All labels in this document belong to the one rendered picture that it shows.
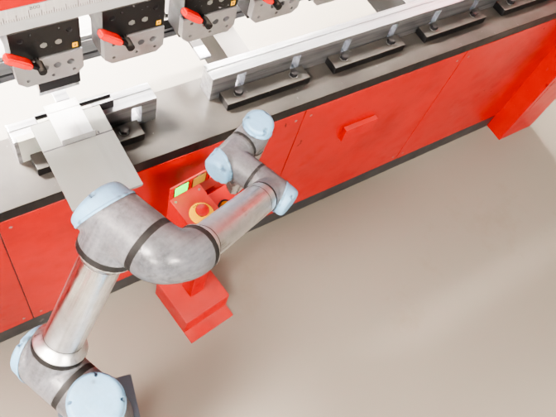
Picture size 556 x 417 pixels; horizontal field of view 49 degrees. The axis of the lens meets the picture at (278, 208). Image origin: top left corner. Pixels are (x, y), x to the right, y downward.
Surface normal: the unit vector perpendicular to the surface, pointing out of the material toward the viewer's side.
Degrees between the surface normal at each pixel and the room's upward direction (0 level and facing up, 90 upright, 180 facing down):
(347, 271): 0
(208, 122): 0
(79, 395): 8
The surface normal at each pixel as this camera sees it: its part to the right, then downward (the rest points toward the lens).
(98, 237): -0.39, 0.30
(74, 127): 0.21, -0.48
